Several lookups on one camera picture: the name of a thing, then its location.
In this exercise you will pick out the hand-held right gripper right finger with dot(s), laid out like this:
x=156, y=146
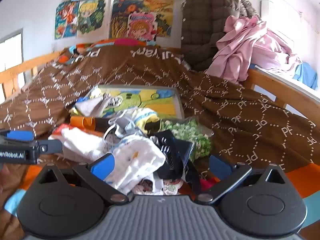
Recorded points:
x=220, y=167

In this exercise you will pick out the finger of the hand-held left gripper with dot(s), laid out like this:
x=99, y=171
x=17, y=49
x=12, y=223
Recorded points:
x=51, y=146
x=20, y=135

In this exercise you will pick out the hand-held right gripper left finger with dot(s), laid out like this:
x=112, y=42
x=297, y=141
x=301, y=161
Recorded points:
x=103, y=167

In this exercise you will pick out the white printed cloth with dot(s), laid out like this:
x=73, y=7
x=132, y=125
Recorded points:
x=140, y=160

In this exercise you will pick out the white black patterned sock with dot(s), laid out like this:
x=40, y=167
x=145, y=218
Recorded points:
x=111, y=100

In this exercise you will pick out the grey box with cartoon print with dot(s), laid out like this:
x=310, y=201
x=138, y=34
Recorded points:
x=155, y=100

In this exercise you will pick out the magenta cloth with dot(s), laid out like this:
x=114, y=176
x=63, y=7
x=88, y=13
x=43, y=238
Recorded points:
x=207, y=183

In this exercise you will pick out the plain white cloth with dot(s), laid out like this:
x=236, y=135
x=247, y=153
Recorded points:
x=82, y=140

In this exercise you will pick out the orange plastic cup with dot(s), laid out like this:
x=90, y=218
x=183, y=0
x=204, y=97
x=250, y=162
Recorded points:
x=81, y=123

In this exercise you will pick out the clear bag of green candies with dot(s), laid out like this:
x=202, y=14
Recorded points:
x=197, y=135

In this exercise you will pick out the black sock with white stripes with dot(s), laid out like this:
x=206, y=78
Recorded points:
x=172, y=155

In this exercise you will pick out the white red patterned cloth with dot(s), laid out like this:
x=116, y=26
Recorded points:
x=162, y=187

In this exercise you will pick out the yellow blue knit sock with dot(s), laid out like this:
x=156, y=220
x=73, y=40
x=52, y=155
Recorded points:
x=146, y=117

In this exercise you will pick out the brown printed blanket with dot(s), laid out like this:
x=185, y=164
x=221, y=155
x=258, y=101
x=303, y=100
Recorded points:
x=225, y=100

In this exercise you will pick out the white mattress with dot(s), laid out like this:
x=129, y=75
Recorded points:
x=280, y=77

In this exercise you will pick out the pink cloth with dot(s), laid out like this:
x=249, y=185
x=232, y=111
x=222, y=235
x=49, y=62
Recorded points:
x=237, y=55

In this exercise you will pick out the light blue cloth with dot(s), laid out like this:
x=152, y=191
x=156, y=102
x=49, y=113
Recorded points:
x=306, y=76

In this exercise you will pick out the brown quilted jacket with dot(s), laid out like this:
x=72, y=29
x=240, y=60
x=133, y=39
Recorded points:
x=202, y=25

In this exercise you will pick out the wooden bed frame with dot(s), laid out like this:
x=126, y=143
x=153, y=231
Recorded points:
x=15, y=71

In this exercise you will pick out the window with grey frame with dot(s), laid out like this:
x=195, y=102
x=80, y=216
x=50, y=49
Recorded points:
x=11, y=52

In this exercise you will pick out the group of cartoon wall posters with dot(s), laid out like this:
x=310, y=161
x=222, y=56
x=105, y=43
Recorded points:
x=140, y=17

